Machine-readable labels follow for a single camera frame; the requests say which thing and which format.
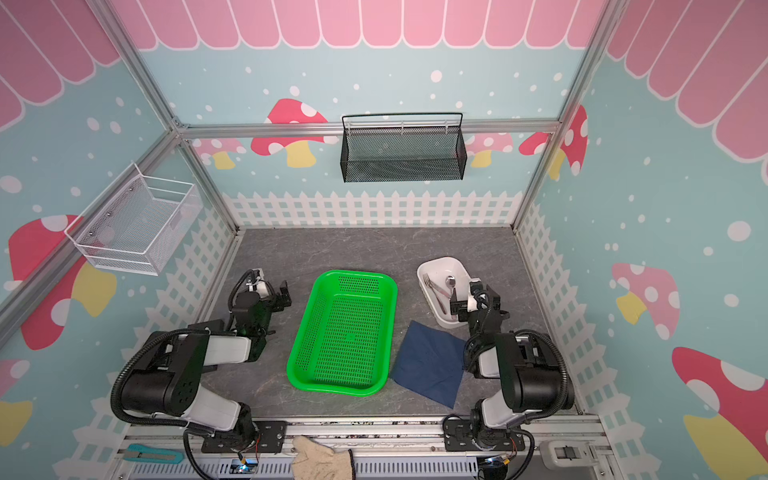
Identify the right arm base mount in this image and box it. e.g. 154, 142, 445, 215
441, 415, 526, 452

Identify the black mesh wall basket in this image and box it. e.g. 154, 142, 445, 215
340, 112, 468, 183

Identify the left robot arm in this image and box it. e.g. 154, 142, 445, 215
110, 270, 292, 451

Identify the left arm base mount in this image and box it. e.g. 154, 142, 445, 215
201, 420, 288, 454

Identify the green plastic basket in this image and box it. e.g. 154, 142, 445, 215
286, 270, 398, 397

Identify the grey latch plate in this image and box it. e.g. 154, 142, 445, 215
538, 440, 598, 471

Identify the dark blue paper napkin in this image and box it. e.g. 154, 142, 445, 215
390, 322, 465, 408

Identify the white plastic tub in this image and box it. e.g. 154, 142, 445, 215
417, 257, 479, 330

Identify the teal handled tool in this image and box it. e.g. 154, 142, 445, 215
122, 444, 185, 465

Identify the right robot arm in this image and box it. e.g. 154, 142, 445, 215
450, 282, 575, 451

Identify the white wire wall basket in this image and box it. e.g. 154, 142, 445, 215
64, 164, 203, 276

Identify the beige work glove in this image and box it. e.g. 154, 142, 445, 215
292, 436, 356, 480

